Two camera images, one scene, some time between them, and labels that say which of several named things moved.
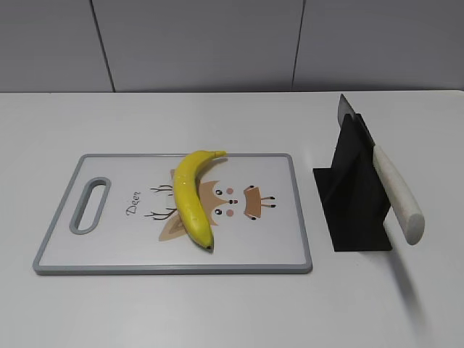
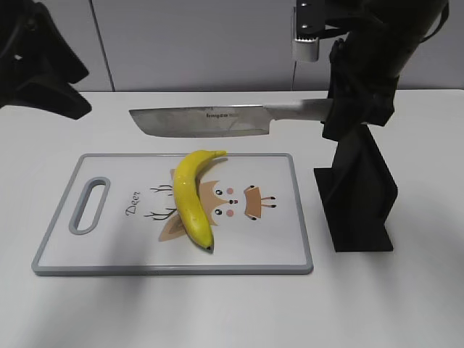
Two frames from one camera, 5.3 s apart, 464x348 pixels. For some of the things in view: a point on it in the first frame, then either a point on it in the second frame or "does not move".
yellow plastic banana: [188, 200] does not move
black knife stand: [351, 196] does not move
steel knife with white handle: [399, 196] -> [225, 120]
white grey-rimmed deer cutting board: [118, 216] does not move
